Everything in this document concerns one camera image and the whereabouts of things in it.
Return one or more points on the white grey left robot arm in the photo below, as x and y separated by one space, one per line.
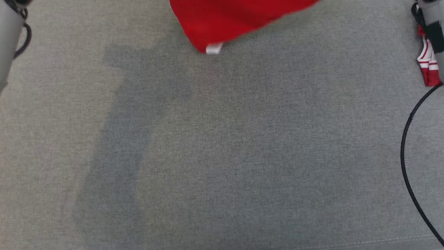
8 34

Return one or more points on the red shorts with white trim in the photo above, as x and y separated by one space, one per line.
225 21

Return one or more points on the red white basketball jersey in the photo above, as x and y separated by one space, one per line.
432 78

